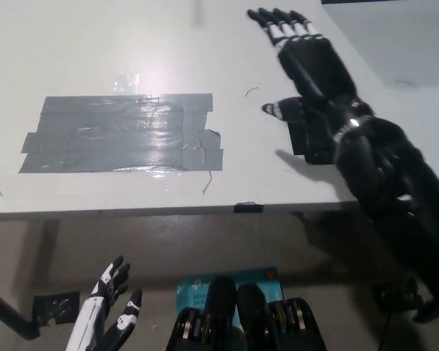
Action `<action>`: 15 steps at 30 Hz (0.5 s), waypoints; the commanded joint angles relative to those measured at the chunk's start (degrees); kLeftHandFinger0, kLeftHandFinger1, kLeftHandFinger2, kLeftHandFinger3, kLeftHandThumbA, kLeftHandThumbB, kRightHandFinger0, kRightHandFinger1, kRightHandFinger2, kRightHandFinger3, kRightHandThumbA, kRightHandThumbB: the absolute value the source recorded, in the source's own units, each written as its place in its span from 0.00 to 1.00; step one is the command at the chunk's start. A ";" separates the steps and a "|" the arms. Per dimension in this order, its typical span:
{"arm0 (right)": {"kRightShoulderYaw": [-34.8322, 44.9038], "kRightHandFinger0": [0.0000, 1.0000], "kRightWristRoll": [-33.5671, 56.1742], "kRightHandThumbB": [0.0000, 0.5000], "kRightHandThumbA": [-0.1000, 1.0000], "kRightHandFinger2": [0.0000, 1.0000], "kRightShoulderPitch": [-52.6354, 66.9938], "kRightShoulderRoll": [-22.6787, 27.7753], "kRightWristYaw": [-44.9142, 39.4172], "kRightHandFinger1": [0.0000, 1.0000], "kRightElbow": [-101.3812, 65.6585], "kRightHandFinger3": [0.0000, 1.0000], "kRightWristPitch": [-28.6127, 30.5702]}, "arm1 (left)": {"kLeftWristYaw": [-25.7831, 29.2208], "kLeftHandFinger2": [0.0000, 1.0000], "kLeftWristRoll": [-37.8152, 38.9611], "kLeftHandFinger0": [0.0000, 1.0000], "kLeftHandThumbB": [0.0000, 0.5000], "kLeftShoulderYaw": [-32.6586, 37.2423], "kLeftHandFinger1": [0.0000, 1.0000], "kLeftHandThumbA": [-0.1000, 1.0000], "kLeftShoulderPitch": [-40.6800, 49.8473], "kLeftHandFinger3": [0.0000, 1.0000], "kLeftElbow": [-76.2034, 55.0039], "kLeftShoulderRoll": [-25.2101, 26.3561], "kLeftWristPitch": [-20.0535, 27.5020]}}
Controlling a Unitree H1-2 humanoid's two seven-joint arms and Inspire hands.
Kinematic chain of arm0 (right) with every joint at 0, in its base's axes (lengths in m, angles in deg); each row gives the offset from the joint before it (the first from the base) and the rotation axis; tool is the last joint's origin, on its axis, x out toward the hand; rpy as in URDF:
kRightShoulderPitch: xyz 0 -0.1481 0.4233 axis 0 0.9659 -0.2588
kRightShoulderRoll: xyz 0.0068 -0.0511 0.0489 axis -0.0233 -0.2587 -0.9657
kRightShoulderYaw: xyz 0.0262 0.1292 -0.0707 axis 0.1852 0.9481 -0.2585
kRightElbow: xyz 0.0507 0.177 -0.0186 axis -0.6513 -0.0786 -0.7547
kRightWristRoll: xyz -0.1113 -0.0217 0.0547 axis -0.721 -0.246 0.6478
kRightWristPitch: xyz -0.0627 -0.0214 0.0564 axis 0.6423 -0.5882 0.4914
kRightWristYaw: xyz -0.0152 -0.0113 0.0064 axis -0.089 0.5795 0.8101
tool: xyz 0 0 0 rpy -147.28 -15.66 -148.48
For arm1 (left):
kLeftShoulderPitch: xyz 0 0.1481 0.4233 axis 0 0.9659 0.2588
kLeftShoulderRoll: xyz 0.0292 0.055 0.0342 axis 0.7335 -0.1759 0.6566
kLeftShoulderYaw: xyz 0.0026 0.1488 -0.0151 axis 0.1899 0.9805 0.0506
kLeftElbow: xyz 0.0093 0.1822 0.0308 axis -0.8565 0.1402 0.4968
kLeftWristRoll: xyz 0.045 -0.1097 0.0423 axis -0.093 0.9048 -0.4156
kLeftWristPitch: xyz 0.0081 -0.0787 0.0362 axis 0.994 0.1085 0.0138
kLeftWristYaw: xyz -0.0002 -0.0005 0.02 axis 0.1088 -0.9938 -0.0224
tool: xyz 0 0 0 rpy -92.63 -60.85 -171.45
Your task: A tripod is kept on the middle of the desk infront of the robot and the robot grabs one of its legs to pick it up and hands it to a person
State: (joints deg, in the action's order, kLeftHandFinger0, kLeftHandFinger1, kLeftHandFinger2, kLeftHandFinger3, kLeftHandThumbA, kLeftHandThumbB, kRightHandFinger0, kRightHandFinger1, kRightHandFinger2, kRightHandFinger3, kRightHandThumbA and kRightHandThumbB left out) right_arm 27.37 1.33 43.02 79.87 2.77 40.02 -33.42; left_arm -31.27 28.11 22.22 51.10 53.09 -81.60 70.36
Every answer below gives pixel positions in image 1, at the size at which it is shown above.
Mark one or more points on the robot right hand white black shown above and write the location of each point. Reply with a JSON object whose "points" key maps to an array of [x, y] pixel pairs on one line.
{"points": [[314, 69]]}

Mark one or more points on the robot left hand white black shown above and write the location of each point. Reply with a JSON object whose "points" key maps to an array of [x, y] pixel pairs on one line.
{"points": [[95, 311]]}

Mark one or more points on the black robot torso blocks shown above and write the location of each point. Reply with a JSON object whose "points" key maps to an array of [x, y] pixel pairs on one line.
{"points": [[248, 325]]}

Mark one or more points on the black tape patch on floor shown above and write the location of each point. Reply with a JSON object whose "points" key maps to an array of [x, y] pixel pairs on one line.
{"points": [[56, 307]]}

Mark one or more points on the black tape patch on table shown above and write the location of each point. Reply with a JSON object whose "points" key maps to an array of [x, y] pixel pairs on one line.
{"points": [[312, 146]]}

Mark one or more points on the black table leg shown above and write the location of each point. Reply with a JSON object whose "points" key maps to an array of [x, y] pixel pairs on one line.
{"points": [[7, 314]]}

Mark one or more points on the teal router box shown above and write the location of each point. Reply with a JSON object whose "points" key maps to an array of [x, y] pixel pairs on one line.
{"points": [[194, 289]]}

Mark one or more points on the clear tape patch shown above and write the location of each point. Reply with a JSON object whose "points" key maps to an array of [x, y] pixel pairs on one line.
{"points": [[126, 84]]}

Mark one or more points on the grey duct tape patch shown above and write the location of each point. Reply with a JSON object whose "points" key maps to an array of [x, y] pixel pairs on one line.
{"points": [[117, 135]]}

